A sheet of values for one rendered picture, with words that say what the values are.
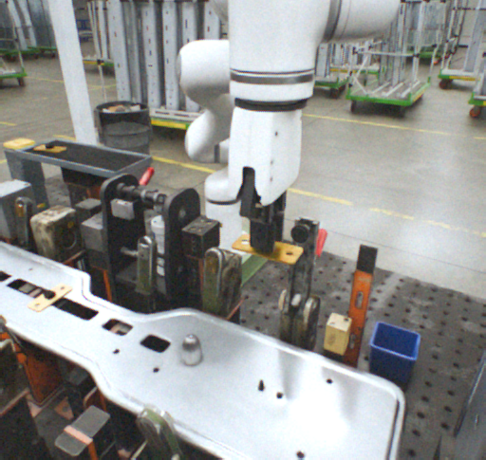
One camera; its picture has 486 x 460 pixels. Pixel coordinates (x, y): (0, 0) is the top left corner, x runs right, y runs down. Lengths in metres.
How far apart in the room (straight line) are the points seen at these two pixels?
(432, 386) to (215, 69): 0.89
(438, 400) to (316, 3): 0.94
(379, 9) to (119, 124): 3.40
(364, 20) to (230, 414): 0.52
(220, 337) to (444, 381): 0.63
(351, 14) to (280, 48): 0.07
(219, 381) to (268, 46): 0.49
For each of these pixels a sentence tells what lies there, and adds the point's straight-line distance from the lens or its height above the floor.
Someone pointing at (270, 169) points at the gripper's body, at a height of 1.37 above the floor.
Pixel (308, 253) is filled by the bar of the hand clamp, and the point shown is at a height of 1.16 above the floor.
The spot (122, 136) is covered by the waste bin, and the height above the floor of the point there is 0.50.
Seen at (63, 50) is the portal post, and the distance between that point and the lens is 4.78.
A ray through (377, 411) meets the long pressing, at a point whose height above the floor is 1.00.
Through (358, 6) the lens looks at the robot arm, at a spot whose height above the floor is 1.52.
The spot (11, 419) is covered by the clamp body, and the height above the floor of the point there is 0.89.
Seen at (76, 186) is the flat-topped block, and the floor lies 1.08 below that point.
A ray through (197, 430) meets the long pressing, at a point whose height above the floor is 1.00.
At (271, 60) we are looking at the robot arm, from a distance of 0.38.
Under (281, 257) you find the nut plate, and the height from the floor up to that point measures 1.25.
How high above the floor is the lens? 1.52
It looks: 28 degrees down
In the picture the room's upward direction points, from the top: straight up
